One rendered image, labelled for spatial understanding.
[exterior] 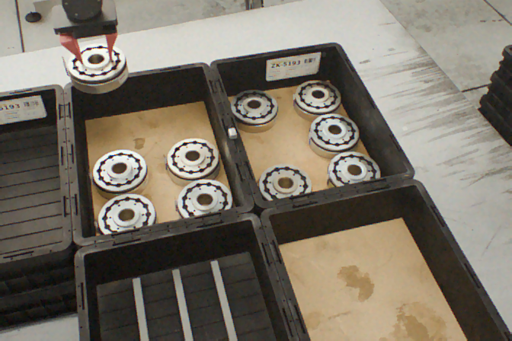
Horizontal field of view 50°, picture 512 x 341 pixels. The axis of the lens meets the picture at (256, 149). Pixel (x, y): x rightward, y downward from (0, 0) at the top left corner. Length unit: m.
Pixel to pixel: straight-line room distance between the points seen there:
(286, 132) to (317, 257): 0.31
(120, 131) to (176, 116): 0.12
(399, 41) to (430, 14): 1.45
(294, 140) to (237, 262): 0.31
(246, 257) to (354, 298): 0.20
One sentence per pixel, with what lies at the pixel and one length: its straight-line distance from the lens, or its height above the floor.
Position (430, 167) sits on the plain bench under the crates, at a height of 0.70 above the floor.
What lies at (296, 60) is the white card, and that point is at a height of 0.91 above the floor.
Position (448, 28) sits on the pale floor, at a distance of 3.06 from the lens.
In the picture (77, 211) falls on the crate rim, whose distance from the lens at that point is 0.98.
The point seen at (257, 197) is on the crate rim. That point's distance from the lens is 0.94.
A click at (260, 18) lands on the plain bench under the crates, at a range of 1.71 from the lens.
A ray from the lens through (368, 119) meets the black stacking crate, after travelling 1.14.
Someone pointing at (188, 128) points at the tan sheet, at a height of 0.83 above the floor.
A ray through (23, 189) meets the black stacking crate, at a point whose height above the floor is 0.83.
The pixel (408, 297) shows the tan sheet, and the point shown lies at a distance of 1.00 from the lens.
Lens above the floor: 1.69
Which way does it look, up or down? 49 degrees down
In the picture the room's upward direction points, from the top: 3 degrees clockwise
